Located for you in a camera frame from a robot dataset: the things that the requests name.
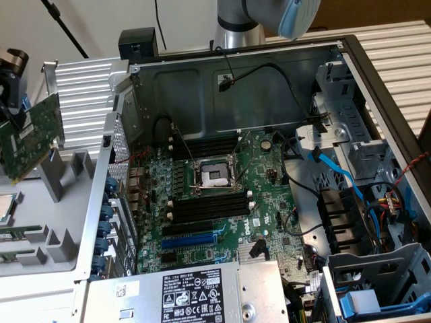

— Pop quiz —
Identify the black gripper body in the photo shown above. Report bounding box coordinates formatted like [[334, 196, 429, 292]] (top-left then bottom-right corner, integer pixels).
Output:
[[0, 48, 30, 81]]

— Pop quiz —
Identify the green graphics card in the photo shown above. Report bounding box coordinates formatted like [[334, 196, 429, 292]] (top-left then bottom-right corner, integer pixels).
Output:
[[0, 60, 67, 185]]

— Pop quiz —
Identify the black tripod leg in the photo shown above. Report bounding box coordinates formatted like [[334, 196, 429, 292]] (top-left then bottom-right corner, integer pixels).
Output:
[[40, 0, 90, 60]]

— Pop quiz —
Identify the silver CPU chip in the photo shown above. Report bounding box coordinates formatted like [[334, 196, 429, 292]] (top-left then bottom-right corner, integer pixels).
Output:
[[0, 193, 17, 225]]

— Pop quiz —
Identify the grey plastic parts rack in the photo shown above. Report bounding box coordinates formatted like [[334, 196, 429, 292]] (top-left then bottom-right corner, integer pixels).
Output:
[[0, 147, 102, 282]]

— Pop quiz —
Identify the black box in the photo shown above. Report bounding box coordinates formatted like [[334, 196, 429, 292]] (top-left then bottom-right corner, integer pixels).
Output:
[[118, 27, 159, 61]]

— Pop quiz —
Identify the open grey PC case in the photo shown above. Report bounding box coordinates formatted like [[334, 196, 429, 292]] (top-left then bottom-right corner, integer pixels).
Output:
[[72, 33, 431, 323]]

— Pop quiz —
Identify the metal locking lever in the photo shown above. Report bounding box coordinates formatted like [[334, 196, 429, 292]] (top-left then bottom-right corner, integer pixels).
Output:
[[170, 123, 197, 168], [230, 130, 253, 161]]

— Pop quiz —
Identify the CPU socket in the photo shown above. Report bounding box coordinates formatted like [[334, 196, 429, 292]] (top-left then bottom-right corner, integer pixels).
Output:
[[189, 155, 246, 196]]

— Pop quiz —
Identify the blue expansion slot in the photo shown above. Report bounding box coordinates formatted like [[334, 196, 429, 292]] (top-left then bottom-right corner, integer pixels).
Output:
[[160, 234, 218, 250]]

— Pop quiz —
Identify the grey power supply unit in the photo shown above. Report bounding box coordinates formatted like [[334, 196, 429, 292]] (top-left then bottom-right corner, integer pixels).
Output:
[[84, 258, 290, 323]]

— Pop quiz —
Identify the green Dell motherboard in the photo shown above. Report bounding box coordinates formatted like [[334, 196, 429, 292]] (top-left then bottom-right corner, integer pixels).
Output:
[[126, 129, 326, 282]]

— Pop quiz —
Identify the silver finned heat sink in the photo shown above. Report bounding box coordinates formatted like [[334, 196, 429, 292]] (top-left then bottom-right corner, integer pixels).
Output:
[[237, 240, 270, 262]]

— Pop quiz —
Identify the grey metal drive cage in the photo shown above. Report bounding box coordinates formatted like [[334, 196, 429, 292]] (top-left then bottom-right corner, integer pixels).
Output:
[[296, 50, 403, 184]]

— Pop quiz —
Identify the black plastic card guide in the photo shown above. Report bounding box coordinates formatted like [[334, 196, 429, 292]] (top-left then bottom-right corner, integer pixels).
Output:
[[318, 187, 368, 254]]

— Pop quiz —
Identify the grey metal disk bay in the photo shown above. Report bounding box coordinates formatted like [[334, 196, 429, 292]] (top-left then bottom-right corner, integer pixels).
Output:
[[319, 242, 431, 323]]

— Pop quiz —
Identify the blue plastic latch bar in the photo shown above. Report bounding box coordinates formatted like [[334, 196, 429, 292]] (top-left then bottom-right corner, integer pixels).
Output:
[[338, 289, 431, 320]]

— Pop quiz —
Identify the red black twisted wire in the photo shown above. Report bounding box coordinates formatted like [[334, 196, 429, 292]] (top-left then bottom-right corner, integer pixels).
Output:
[[393, 151, 431, 188], [109, 149, 151, 166]]

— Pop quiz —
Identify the black camera cable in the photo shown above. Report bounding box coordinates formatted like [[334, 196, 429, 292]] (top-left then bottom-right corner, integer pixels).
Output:
[[154, 0, 168, 57]]

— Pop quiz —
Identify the black wire with plug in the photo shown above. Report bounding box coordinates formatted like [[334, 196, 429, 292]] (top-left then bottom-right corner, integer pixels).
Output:
[[215, 45, 316, 118]]

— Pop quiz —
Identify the blue flat SATA wire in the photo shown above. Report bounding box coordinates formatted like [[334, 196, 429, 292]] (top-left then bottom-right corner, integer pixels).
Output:
[[308, 146, 366, 205]]

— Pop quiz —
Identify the blue power wire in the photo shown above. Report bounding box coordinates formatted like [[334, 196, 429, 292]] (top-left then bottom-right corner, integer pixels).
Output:
[[365, 201, 388, 252]]

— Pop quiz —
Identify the power plug with coloured wires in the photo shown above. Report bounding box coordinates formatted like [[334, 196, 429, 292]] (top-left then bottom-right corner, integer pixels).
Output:
[[385, 193, 401, 213]]

